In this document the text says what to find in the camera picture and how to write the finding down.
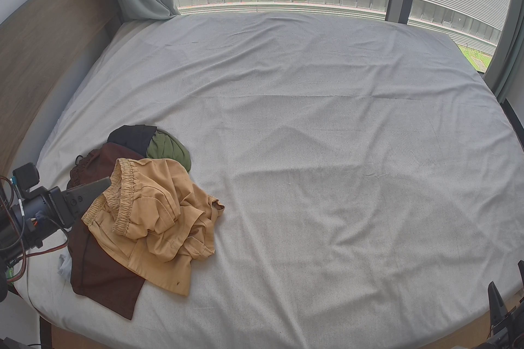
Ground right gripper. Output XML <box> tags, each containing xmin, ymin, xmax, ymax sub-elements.
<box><xmin>487</xmin><ymin>259</ymin><xmax>524</xmax><ymax>349</ymax></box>

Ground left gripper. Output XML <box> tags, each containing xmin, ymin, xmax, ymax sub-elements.
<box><xmin>16</xmin><ymin>177</ymin><xmax>112</xmax><ymax>231</ymax></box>

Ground tan shorts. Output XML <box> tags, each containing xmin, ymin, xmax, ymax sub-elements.
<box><xmin>81</xmin><ymin>157</ymin><xmax>226</xmax><ymax>296</ymax></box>

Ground bed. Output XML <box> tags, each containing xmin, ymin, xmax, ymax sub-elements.
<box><xmin>0</xmin><ymin>0</ymin><xmax>524</xmax><ymax>349</ymax></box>

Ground black garment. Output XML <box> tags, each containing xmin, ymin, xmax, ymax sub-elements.
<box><xmin>107</xmin><ymin>125</ymin><xmax>159</xmax><ymax>159</ymax></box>

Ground brown garment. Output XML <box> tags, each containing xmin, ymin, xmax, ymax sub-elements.
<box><xmin>67</xmin><ymin>143</ymin><xmax>147</xmax><ymax>320</ymax></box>

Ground green garment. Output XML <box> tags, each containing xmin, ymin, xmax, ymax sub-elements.
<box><xmin>146</xmin><ymin>129</ymin><xmax>192</xmax><ymax>173</ymax></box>

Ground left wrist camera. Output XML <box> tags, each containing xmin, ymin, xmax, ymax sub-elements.
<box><xmin>11</xmin><ymin>163</ymin><xmax>41</xmax><ymax>201</ymax></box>

